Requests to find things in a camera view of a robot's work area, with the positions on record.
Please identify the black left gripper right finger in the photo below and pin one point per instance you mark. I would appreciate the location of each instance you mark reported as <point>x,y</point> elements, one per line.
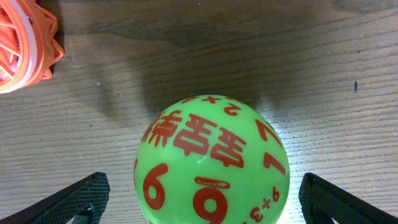
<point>324,202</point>

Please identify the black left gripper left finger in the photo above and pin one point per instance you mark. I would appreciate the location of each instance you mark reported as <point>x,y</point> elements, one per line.
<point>82,202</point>

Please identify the green ball with red numbers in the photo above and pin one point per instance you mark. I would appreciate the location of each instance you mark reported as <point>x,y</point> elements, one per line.
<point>211,159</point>

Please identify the orange ribbed toy ball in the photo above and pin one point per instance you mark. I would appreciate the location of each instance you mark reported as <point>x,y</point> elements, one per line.
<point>28,45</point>

